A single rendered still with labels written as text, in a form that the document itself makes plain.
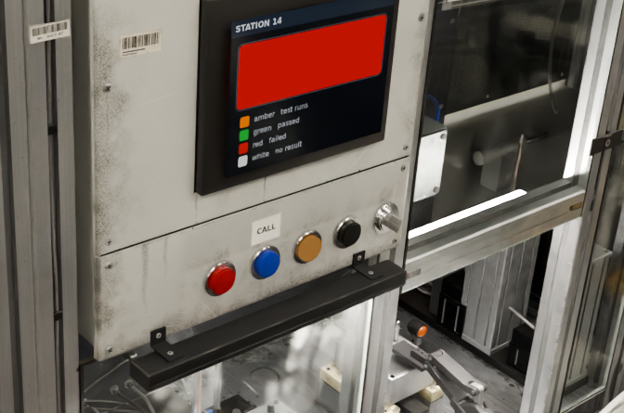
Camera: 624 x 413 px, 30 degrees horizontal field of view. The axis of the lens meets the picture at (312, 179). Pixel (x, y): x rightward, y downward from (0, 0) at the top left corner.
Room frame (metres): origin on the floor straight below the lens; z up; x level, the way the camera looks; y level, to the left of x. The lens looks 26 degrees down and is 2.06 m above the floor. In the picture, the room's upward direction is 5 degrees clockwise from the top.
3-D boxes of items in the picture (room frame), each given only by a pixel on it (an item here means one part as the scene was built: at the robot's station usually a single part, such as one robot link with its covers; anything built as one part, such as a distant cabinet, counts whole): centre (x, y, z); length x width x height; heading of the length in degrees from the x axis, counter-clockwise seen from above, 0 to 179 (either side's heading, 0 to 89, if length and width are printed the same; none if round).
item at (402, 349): (1.47, -0.17, 1.05); 0.07 x 0.03 x 0.01; 43
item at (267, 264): (1.08, 0.04, 1.42); 0.03 x 0.02 x 0.03; 133
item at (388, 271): (1.07, 0.03, 1.37); 0.36 x 0.04 x 0.04; 133
